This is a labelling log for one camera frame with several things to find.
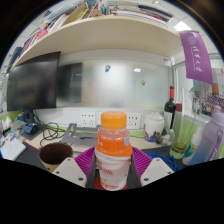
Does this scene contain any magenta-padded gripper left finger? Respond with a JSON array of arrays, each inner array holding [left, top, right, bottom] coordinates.
[[52, 146, 101, 189]]

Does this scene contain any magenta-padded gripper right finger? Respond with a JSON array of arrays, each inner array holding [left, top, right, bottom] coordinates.
[[128, 146, 175, 188]]

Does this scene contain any orange-capped drink bottle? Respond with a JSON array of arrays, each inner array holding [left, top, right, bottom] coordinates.
[[94, 110, 133, 192]]

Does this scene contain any purple water bottle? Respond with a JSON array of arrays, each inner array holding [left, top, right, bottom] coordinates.
[[188, 105, 224, 167]]

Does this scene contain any red floral paper cup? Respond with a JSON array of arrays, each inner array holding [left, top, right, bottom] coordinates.
[[38, 142, 74, 173]]

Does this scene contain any flat round red coaster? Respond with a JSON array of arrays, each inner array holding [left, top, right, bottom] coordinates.
[[93, 175, 129, 192]]

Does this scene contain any tall clear drinking glass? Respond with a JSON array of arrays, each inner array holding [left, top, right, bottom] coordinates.
[[169, 109, 198, 160]]

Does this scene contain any grey metal laptop stand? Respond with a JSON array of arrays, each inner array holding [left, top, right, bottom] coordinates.
[[59, 122, 101, 148]]

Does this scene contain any black desk mat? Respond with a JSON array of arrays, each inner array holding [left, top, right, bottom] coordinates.
[[14, 141, 188, 171]]

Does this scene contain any white ceramic jar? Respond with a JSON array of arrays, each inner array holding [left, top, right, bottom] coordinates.
[[143, 112, 165, 143]]

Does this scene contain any small blue gadget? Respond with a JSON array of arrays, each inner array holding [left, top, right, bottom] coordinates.
[[23, 122, 39, 135]]

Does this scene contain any dark wine bottle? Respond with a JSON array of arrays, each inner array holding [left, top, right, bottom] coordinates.
[[163, 85, 177, 132]]

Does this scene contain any white open notebook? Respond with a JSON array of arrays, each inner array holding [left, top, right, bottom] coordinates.
[[0, 133, 27, 162]]

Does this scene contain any clear plastic box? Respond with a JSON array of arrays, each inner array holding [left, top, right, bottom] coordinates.
[[10, 119, 27, 134]]

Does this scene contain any group photo poster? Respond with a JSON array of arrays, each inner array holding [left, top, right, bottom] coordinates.
[[191, 68, 224, 118]]

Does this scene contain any black computer monitor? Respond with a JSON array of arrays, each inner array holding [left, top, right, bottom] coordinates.
[[6, 50, 62, 113]]

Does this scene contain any purple hanging banner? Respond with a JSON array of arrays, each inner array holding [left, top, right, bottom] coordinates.
[[179, 30, 214, 85]]

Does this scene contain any rectangular ceiling light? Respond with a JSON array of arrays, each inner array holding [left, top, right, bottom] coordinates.
[[173, 20, 193, 33]]

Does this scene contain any blue coiled cable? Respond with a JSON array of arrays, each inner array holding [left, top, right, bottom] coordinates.
[[148, 153, 183, 173]]

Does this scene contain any black cable bundle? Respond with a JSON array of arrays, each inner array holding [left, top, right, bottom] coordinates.
[[33, 111, 69, 148]]

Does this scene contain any white wall socket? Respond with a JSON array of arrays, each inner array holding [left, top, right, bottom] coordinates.
[[79, 112, 97, 128], [126, 113, 142, 130]]

